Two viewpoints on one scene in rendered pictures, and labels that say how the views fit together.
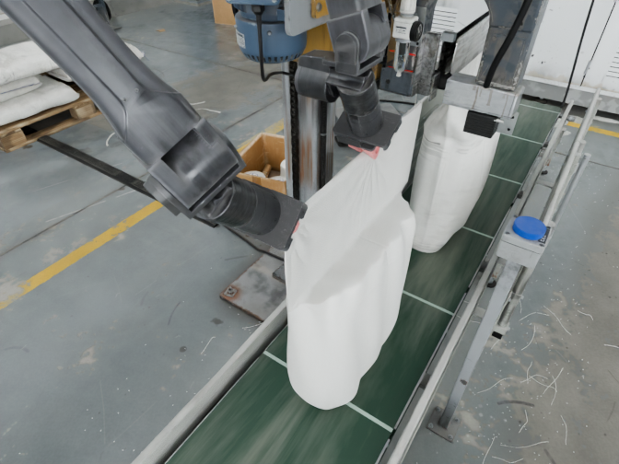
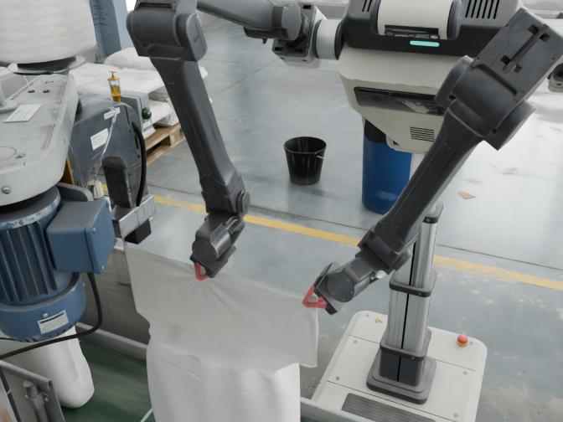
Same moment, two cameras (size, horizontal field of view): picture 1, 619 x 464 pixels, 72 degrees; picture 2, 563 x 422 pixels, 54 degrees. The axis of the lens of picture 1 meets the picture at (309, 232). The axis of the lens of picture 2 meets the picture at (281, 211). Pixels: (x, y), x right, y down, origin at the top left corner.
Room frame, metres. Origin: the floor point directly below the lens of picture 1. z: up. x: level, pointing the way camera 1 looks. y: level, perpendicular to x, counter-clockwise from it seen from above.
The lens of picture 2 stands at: (0.67, 0.91, 1.74)
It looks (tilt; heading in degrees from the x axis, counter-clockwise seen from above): 30 degrees down; 261
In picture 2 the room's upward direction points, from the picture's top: 1 degrees counter-clockwise
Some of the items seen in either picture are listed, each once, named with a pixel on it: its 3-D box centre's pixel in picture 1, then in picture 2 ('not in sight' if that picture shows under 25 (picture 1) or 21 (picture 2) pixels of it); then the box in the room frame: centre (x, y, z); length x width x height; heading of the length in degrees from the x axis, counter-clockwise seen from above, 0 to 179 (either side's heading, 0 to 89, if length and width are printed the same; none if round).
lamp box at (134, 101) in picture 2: not in sight; (132, 111); (0.82, -0.44, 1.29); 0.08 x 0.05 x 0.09; 146
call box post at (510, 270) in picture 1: (473, 356); not in sight; (0.66, -0.44, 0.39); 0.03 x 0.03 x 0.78; 56
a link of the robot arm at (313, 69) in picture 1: (334, 64); (219, 223); (0.65, -0.04, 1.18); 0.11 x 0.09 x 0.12; 56
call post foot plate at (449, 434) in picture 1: (444, 423); not in sight; (0.66, -0.44, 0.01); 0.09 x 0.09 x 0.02; 56
